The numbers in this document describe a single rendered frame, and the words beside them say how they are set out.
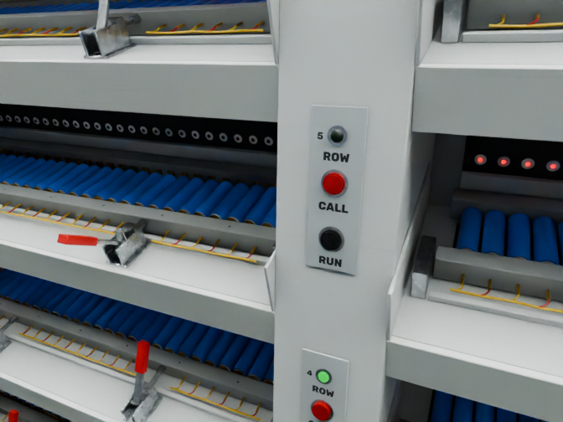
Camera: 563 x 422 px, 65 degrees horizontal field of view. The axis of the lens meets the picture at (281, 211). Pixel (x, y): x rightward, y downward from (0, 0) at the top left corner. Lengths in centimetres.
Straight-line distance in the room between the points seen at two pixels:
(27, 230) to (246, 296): 30
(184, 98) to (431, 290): 26
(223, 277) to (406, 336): 17
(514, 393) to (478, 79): 22
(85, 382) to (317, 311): 37
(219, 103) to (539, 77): 22
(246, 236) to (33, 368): 39
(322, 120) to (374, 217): 8
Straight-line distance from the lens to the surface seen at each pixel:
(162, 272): 45
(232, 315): 42
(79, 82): 46
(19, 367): 72
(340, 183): 32
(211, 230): 45
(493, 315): 39
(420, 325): 37
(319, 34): 32
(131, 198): 55
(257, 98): 35
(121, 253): 47
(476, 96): 31
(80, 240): 43
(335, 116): 32
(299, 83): 33
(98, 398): 63
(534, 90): 31
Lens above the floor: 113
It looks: 17 degrees down
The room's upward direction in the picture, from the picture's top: 1 degrees clockwise
